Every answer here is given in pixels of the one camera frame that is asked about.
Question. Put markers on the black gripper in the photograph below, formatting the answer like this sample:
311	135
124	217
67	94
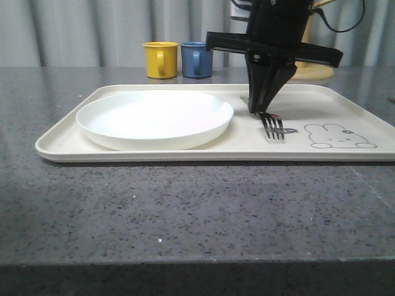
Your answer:
274	29

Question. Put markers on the silver fork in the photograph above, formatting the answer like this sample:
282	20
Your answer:
272	126

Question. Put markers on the white round plate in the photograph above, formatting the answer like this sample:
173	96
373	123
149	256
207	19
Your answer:
155	120

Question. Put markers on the wooden mug tree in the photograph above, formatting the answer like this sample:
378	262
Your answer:
308	70

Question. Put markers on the cream rabbit tray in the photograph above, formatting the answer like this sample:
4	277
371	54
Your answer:
321	125

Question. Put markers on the blue enamel mug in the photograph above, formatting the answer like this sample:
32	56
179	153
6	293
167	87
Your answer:
196	60

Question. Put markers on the yellow enamel mug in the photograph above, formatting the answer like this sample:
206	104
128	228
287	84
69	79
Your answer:
161	59

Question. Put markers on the grey curtain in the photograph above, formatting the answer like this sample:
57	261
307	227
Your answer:
112	33

